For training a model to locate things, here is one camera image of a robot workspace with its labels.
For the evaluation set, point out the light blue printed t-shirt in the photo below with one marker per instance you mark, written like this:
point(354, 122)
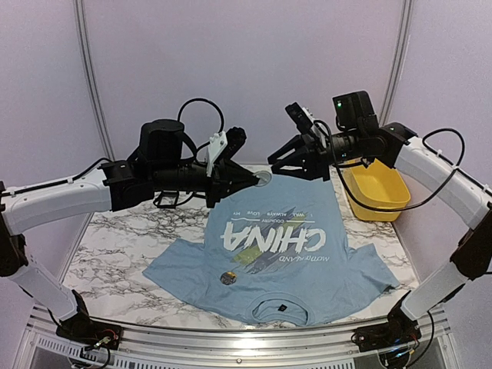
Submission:
point(288, 246)

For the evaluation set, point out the left aluminium wall post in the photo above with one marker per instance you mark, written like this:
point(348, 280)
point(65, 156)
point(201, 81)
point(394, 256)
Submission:
point(90, 78)

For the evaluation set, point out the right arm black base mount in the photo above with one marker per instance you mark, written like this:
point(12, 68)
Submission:
point(399, 329)

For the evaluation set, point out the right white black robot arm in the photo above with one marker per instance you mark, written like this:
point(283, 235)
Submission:
point(400, 148)

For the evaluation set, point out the black brooch box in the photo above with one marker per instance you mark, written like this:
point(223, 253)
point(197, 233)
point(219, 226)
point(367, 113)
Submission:
point(166, 200)

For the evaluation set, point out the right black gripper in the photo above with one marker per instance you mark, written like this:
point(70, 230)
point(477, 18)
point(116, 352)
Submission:
point(313, 155)

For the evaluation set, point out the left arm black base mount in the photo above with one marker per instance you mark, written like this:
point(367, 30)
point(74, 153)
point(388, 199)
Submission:
point(83, 329)

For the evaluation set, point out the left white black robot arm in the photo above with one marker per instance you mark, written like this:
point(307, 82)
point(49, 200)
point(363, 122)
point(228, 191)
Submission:
point(163, 161)

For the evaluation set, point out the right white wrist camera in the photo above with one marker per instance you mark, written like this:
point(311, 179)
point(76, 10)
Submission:
point(303, 124)

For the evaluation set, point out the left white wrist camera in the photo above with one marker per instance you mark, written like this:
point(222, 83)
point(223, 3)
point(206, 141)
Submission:
point(223, 145)

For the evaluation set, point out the aluminium front frame rail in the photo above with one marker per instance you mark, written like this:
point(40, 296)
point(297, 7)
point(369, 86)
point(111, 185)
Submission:
point(140, 346)

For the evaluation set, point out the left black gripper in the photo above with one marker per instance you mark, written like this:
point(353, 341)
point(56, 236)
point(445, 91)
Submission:
point(223, 180)

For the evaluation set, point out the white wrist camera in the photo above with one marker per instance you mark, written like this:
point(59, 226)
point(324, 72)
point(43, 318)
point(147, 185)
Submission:
point(223, 145)
point(303, 124)

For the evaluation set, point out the aluminium wall post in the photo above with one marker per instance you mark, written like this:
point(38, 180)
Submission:
point(90, 78)
point(397, 66)

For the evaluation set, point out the white round brooch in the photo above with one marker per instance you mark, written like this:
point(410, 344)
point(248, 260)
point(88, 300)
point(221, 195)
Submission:
point(228, 278)

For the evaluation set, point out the right aluminium wall post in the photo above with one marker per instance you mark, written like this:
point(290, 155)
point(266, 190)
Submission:
point(397, 66)

